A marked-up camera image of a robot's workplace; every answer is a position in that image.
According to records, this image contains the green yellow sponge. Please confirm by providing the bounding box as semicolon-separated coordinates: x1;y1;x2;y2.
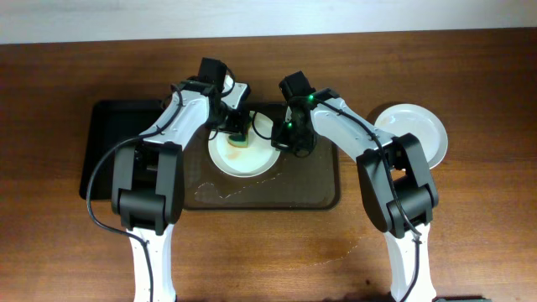
227;117;252;148

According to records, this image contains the white plate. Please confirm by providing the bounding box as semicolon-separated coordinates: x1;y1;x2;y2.
207;112;280;178
374;103;448;169

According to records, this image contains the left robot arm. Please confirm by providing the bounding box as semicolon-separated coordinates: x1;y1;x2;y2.
112;75;250;301

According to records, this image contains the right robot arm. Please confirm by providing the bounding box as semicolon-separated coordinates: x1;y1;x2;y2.
272;93;439;301

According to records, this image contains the brown translucent tray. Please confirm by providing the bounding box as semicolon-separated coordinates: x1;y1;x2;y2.
184;103;340;211

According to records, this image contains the black plastic tray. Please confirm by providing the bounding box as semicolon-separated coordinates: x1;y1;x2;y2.
79;99;164;200

